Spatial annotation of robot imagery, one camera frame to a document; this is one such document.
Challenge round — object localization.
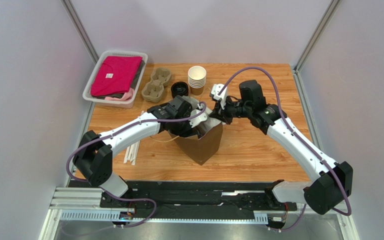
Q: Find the brown paper bag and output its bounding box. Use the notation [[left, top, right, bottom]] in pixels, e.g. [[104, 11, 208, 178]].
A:
[[150, 84, 225, 166]]

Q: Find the cardboard cup carrier tray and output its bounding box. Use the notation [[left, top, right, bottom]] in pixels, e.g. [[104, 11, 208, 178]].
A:
[[141, 67, 172, 103]]

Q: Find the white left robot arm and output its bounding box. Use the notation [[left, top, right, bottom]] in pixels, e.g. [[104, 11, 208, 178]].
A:
[[67, 96, 207, 197]]

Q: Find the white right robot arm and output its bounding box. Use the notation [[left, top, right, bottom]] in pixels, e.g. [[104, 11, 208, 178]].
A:
[[209, 80, 353, 215]]

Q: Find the stack of black lids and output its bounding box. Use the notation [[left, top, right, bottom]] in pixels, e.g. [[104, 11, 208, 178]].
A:
[[170, 81, 189, 99]]

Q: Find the stack of paper cups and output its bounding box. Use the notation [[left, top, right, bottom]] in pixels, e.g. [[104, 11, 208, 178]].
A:
[[187, 65, 207, 96]]

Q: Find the white paper straw bundle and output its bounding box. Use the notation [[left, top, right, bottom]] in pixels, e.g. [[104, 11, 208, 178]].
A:
[[123, 110, 145, 166]]

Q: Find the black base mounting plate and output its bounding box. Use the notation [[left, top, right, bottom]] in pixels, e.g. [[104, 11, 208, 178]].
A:
[[68, 179, 333, 221]]

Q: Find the white plastic basket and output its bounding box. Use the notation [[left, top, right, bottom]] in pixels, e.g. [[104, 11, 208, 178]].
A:
[[82, 50, 148, 109]]

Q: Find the pink folded cloth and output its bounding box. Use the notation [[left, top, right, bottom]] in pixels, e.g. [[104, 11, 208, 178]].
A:
[[90, 55, 143, 97]]

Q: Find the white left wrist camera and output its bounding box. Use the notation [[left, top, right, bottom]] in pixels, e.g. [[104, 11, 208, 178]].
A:
[[189, 103, 209, 128]]

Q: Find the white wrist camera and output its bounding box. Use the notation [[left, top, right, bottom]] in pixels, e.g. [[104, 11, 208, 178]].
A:
[[189, 103, 209, 128], [210, 84, 228, 110]]

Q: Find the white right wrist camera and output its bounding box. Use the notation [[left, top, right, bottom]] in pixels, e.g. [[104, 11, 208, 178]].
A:
[[210, 84, 228, 110]]

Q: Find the aluminium frame rail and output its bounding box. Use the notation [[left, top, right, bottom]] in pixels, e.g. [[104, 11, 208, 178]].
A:
[[39, 181, 359, 240]]

